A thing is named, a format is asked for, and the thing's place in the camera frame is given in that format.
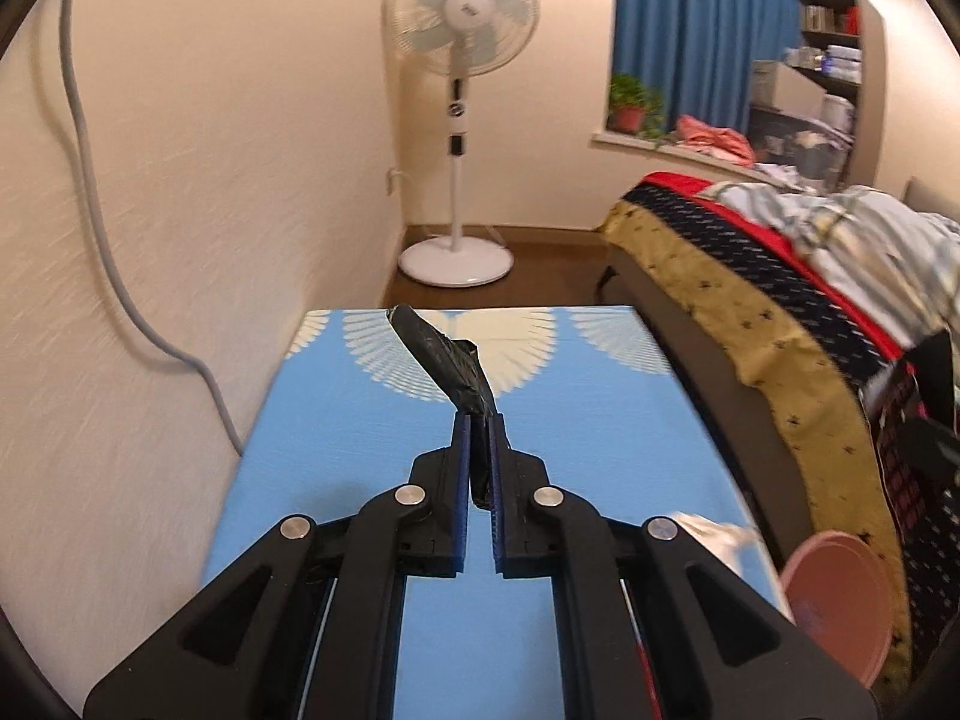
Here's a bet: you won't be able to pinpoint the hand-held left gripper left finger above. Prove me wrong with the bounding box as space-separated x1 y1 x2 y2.
81 412 472 720

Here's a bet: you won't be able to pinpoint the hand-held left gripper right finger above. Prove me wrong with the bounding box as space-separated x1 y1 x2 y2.
487 415 880 720

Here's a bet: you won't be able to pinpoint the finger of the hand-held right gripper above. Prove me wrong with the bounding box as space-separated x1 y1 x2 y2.
904 328 960 482

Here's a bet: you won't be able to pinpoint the black wrapper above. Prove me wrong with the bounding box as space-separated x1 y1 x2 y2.
386 304 512 512

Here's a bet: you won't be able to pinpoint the pink plastic basin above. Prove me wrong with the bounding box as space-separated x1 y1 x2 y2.
778 529 898 692

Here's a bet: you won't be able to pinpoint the blue printed table cover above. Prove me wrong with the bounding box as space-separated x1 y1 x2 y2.
198 304 797 720

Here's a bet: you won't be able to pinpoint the light plaid quilt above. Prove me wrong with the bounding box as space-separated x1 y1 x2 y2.
711 181 960 362

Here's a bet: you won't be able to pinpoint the bed with patterned blankets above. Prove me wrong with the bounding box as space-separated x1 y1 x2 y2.
622 178 960 655

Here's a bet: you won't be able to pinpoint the yellow star blanket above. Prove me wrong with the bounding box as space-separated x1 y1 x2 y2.
597 198 914 685

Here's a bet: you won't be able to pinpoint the white patterned cloth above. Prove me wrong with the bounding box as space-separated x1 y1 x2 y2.
754 160 808 193

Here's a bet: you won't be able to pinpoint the dark wooden bookshelf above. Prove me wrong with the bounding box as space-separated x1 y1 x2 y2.
793 0 863 100

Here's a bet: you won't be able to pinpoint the red blanket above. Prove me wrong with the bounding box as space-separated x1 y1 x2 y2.
643 170 925 362

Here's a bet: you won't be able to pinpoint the pink cloth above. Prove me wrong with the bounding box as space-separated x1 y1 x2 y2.
675 114 758 165

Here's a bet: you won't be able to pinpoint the white cardboard box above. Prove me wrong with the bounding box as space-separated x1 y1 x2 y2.
750 60 827 114

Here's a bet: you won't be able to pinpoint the folded cloths on shelf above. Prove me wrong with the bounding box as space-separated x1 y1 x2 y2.
784 45 863 80

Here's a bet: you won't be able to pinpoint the row of books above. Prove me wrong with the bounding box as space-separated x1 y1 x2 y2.
800 4 860 35

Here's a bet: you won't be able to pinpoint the potted green plant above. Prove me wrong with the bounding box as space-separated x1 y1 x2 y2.
607 73 668 148

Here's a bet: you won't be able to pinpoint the blue curtain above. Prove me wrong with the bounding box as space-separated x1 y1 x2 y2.
614 0 805 145

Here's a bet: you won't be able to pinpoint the white standing fan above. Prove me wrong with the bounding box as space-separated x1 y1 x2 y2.
380 0 542 288

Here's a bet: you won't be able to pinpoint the grey bed frame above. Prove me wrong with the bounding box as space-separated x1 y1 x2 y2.
598 176 960 580

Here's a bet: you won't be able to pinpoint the cluttered wall shelf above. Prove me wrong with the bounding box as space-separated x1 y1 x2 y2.
748 105 854 193

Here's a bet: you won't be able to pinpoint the grey power cable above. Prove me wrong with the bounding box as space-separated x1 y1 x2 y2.
58 0 246 458

